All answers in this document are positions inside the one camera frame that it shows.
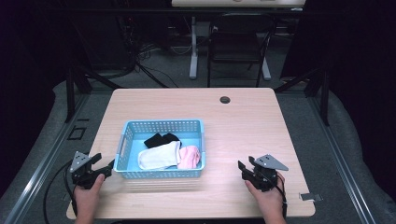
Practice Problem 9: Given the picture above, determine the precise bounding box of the person's right hand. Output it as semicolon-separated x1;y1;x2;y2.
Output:
244;172;287;217

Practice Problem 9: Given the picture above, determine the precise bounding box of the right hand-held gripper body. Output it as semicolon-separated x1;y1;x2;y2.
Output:
241;154;290;192

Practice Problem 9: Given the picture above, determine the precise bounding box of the black sock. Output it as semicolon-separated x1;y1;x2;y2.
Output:
143;133;182;149

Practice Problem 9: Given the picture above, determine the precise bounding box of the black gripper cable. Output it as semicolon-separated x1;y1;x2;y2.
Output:
42;159;78;224
274;176;288;219

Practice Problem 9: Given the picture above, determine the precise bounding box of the aluminium floor rail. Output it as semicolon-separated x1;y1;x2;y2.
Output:
2;92;92;224
306;92;378;224

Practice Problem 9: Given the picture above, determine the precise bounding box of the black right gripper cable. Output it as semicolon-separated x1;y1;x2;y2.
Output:
274;176;288;219

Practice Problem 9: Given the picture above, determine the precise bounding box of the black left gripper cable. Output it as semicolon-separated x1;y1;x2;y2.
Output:
42;159;78;224

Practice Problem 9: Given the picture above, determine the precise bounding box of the bundle of floor cables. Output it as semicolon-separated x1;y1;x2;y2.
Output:
116;17;194;89

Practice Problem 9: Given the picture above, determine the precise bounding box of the person's left hand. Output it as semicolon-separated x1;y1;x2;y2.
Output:
73;174;106;217

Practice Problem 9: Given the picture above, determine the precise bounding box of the black metal stand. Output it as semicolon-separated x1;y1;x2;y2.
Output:
274;65;332;127
64;63;123;124

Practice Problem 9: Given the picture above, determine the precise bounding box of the blue perforated plastic basket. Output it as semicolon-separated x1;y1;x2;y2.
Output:
113;119;206;180

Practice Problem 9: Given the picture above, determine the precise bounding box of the pink sock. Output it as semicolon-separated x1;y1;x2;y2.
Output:
177;145;202;170

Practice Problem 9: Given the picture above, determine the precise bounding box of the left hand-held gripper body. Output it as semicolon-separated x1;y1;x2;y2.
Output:
69;151;104;190

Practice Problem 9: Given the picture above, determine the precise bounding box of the white sock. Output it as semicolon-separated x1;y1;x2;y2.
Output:
137;140;182;171

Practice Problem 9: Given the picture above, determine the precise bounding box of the white background desk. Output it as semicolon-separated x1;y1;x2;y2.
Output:
170;0;306;81

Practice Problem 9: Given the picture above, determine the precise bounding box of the black folding chair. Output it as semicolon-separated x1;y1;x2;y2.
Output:
206;12;278;89

